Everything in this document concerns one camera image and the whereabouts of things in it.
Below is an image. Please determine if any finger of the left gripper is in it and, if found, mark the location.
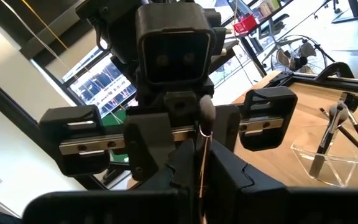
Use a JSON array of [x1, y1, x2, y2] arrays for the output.
[[212, 103, 242, 151], [122, 112, 176, 182]]

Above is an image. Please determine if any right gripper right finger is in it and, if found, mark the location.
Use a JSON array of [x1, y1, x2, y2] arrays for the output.
[[203, 139, 358, 224]]

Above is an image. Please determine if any black frame clamp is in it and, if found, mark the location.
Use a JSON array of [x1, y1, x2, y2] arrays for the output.
[[314, 61, 356, 82]]

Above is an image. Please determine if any large office window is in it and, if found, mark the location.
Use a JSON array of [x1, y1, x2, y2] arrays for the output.
[[62, 46, 262, 119]]

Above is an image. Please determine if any red storage bin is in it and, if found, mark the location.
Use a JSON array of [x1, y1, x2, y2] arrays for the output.
[[233, 14, 259, 34]]

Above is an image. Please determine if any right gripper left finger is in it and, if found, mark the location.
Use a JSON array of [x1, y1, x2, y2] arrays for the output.
[[22, 139, 199, 224]]

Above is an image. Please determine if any black aluminium table frame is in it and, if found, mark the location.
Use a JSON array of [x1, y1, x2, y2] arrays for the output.
[[267, 70, 358, 96]]

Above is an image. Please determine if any black floor fan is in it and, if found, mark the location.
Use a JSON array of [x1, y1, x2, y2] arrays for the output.
[[270, 34, 337, 75]]

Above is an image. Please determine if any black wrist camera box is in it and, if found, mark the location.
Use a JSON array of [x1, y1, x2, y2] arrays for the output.
[[135, 2, 216, 87]]

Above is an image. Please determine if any thin black pencil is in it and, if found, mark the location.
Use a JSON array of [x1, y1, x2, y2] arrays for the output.
[[197, 94, 218, 218]]

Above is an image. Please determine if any clear acrylic brush organizer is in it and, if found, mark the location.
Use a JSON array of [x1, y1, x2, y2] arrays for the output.
[[290, 123, 358, 189]]

